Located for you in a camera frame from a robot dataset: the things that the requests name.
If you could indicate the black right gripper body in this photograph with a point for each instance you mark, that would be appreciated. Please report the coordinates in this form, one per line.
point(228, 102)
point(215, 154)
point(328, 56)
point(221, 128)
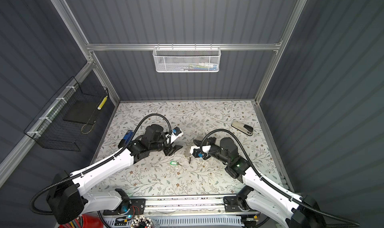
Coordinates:
point(215, 150)

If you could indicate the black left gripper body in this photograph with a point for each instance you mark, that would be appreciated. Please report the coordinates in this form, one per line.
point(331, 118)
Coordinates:
point(167, 148)

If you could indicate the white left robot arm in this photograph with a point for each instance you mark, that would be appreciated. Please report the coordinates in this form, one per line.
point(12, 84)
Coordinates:
point(70, 197)

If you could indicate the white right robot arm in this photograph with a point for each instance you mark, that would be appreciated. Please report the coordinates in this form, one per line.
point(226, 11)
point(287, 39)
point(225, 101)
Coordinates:
point(260, 193)

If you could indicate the green key tag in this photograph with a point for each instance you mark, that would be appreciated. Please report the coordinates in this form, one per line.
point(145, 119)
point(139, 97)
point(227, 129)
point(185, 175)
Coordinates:
point(174, 163)

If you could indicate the blue stapler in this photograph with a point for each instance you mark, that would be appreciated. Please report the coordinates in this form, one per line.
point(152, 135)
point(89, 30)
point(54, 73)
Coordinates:
point(127, 137)

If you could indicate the yellow marker pen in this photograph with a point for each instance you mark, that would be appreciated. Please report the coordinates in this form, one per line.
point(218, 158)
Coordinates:
point(102, 103)

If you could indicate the black pad in basket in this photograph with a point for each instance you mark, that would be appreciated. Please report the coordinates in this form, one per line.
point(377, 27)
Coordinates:
point(83, 112)

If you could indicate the red round object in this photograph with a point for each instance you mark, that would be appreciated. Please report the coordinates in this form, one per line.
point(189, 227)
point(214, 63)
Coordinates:
point(84, 221)

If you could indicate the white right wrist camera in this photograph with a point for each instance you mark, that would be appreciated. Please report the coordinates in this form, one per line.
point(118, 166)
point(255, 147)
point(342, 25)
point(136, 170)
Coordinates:
point(201, 152)

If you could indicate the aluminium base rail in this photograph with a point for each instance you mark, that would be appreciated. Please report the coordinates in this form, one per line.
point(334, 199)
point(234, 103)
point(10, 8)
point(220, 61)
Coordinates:
point(190, 205)

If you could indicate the white perforated cable tray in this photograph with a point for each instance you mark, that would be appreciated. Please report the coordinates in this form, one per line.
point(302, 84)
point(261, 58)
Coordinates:
point(213, 221)

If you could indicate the white wire mesh basket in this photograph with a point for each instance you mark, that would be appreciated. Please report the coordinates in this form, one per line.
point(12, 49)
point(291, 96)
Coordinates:
point(187, 61)

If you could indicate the black wire basket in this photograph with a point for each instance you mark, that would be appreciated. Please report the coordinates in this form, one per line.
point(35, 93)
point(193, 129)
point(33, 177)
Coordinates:
point(67, 123)

